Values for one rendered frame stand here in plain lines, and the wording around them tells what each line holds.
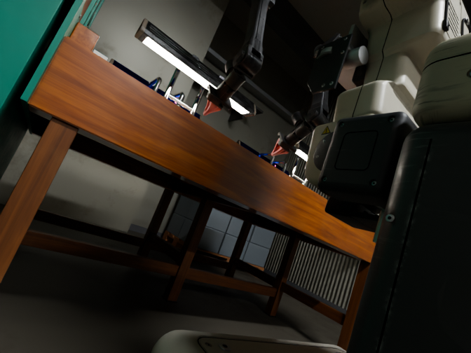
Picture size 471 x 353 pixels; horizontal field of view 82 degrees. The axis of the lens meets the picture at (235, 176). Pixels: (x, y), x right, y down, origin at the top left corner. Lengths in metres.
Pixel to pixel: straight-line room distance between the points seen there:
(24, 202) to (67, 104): 0.24
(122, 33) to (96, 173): 1.40
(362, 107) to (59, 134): 0.70
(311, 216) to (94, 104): 0.94
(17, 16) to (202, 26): 2.97
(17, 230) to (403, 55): 0.96
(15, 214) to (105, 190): 2.21
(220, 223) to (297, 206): 2.14
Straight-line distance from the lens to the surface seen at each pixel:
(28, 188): 0.78
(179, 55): 1.23
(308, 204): 1.25
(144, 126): 0.81
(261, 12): 1.14
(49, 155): 0.78
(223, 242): 3.34
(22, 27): 0.77
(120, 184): 2.99
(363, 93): 0.70
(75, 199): 2.95
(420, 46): 0.79
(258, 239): 3.66
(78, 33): 0.95
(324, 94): 1.25
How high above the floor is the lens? 0.49
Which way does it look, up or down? 10 degrees up
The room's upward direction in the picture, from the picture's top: 21 degrees clockwise
